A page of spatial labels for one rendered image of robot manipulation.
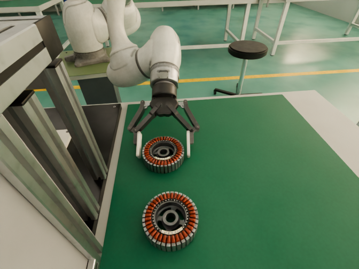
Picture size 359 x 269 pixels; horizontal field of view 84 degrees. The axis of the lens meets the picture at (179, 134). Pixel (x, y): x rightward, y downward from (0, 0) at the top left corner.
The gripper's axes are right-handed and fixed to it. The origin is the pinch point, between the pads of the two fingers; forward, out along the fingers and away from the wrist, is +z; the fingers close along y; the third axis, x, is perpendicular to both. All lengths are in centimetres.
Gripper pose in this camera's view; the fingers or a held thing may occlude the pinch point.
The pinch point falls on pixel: (163, 152)
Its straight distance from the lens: 54.8
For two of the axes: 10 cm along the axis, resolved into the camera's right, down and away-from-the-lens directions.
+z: 0.1, 9.5, -3.1
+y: 10.0, -0.1, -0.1
